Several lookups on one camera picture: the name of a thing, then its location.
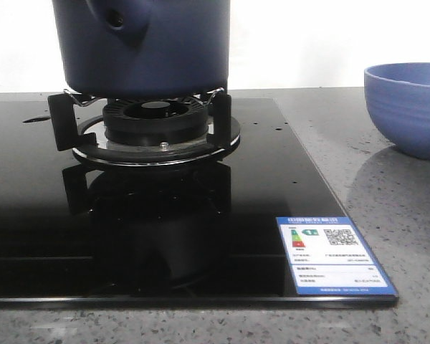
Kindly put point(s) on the blue plastic bowl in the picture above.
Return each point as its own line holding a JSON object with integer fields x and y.
{"x": 397, "y": 98}

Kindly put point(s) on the black glass gas stove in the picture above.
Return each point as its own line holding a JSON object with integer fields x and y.
{"x": 72, "y": 236}

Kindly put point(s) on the black pot support grate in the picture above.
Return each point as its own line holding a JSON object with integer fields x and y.
{"x": 89, "y": 144}

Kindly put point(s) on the black gas burner head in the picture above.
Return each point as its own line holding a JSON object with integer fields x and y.
{"x": 149, "y": 123}

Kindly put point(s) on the blue energy label sticker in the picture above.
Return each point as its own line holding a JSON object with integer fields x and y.
{"x": 328, "y": 256}

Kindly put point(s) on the dark blue cooking pot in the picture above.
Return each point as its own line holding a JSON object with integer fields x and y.
{"x": 138, "y": 49}

